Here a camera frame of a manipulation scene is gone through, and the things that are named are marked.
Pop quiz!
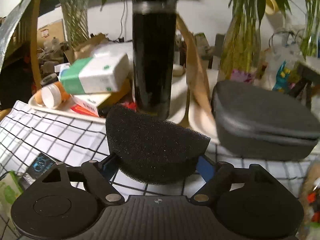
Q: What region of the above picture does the green wipes pack on table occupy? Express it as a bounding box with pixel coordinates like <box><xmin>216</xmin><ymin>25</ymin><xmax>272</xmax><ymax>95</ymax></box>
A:
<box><xmin>0</xmin><ymin>171</ymin><xmax>23</xmax><ymax>216</ymax></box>

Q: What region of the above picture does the grey zippered hard case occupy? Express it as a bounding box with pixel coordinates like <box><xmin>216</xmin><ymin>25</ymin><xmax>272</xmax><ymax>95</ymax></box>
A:
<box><xmin>211</xmin><ymin>80</ymin><xmax>319</xmax><ymax>161</ymax></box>

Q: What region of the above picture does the black foam sponge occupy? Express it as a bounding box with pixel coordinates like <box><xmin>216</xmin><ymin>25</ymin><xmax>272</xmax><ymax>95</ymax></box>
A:
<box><xmin>105</xmin><ymin>105</ymin><xmax>210</xmax><ymax>185</ymax></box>

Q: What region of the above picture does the white capped pill bottle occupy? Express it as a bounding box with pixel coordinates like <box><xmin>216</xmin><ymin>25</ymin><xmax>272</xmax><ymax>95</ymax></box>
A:
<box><xmin>41</xmin><ymin>83</ymin><xmax>62</xmax><ymax>109</ymax></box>

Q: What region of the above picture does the white serving tray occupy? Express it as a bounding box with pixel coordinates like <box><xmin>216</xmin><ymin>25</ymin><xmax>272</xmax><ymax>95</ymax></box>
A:
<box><xmin>28</xmin><ymin>74</ymin><xmax>219</xmax><ymax>144</ymax></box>

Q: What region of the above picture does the checkered white tablecloth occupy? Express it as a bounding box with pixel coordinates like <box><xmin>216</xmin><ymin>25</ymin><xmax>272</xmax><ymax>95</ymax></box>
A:
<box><xmin>0</xmin><ymin>100</ymin><xmax>320</xmax><ymax>240</ymax></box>

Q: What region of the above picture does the green white tissue box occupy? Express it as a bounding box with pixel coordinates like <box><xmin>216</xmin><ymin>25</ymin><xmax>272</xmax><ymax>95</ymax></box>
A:
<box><xmin>60</xmin><ymin>53</ymin><xmax>130</xmax><ymax>95</ymax></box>

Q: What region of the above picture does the black thermos bottle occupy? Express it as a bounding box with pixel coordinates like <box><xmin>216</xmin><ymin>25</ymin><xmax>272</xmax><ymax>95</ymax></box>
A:
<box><xmin>132</xmin><ymin>0</ymin><xmax>178</xmax><ymax>119</ymax></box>

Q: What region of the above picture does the glass vase with bamboo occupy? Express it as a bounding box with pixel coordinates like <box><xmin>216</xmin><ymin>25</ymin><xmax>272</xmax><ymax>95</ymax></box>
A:
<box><xmin>59</xmin><ymin>0</ymin><xmax>89</xmax><ymax>48</ymax></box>

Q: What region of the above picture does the red white flat box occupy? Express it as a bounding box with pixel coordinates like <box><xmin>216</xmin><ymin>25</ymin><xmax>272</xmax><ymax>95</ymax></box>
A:
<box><xmin>72</xmin><ymin>93</ymin><xmax>120</xmax><ymax>116</ymax></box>

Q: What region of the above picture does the brown woven basket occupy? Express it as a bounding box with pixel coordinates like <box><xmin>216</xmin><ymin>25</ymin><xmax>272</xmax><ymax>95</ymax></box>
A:
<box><xmin>299</xmin><ymin>160</ymin><xmax>319</xmax><ymax>229</ymax></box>

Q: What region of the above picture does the brown paper bag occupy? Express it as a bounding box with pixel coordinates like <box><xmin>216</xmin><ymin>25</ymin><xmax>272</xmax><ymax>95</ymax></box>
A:
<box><xmin>176</xmin><ymin>13</ymin><xmax>214</xmax><ymax>121</ymax></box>

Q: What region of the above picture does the black tape roll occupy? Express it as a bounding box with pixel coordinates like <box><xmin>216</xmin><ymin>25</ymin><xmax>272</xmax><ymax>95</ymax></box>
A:
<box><xmin>40</xmin><ymin>73</ymin><xmax>59</xmax><ymax>87</ymax></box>

